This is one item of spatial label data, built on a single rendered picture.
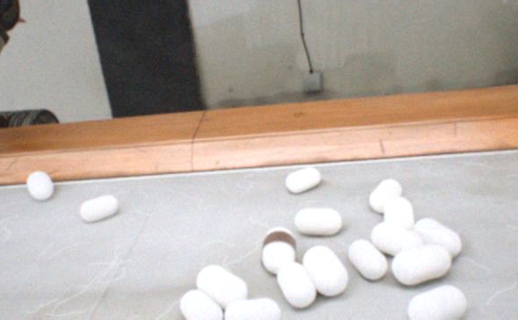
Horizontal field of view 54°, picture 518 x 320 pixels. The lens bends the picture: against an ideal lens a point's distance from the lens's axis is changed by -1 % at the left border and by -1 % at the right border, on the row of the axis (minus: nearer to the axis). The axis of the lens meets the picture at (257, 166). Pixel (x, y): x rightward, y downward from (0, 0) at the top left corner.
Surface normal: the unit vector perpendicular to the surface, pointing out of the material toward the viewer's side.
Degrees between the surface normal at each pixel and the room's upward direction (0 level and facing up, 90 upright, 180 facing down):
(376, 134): 45
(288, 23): 90
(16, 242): 0
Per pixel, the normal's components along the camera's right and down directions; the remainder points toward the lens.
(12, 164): -0.12, -0.33
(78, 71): 0.00, 0.43
